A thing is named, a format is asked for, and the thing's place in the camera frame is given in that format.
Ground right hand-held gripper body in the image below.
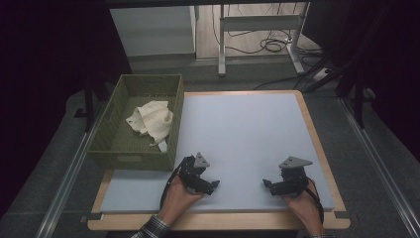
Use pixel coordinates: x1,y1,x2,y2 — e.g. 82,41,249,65
275,156,314,198

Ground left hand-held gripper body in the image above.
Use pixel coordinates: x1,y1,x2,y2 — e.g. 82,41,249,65
177,152,216,195

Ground cream cloth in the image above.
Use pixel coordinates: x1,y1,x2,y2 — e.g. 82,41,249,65
125,100,174,154

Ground green woven basket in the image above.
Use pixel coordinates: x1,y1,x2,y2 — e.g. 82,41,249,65
86,73,185,172

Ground person's left hand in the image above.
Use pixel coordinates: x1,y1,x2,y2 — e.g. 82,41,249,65
159,175,203,226

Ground person's right hand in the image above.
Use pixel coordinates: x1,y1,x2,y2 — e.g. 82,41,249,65
280,186,326,236

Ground light grey foam mat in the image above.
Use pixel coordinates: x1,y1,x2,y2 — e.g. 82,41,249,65
99,92,335,214

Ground dark metal stand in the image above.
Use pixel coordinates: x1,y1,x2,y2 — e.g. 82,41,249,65
301,56,377,130
82,73,112,133

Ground white power strip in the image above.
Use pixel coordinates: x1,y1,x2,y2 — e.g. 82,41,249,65
309,66,332,84

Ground white cabinet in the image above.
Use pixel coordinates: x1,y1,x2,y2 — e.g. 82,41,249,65
109,5,197,58

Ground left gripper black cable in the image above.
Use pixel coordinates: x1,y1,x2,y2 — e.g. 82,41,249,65
159,160,186,210

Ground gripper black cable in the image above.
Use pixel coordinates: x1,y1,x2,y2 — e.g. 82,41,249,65
159,160,186,210
304,177,326,226

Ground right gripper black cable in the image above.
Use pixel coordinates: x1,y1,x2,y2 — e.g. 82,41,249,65
304,177,326,226

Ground metal floor rail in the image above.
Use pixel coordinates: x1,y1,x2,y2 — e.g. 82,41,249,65
339,97,420,238
34,105,107,238

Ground black floor cables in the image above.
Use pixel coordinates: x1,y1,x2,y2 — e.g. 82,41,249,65
211,3,324,58

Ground white desk frame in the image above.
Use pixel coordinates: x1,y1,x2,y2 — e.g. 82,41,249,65
217,2,311,77

